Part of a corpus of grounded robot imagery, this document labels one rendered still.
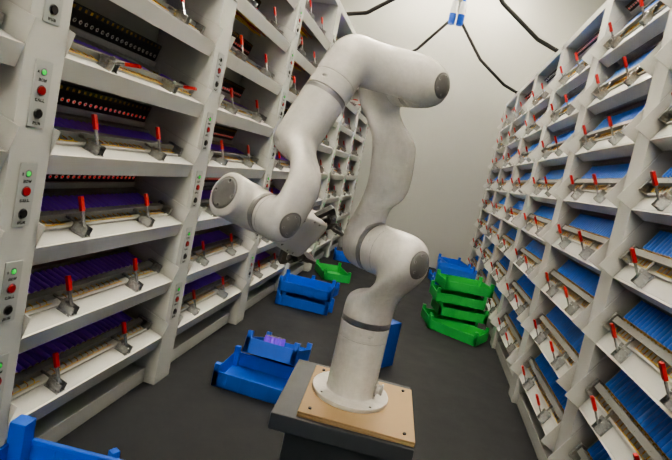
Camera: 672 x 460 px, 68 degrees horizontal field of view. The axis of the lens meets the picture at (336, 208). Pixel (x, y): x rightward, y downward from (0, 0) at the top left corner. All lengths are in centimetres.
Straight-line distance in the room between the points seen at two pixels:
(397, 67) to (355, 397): 75
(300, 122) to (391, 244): 36
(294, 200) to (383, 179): 32
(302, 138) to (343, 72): 16
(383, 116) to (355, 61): 19
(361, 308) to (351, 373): 16
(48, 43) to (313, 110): 50
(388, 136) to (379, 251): 26
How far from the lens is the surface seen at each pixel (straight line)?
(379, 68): 104
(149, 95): 138
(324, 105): 95
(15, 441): 72
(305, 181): 86
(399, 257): 109
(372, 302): 116
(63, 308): 134
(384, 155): 111
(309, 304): 280
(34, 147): 110
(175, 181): 167
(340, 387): 124
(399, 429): 121
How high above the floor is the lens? 84
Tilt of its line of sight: 5 degrees down
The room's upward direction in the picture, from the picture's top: 12 degrees clockwise
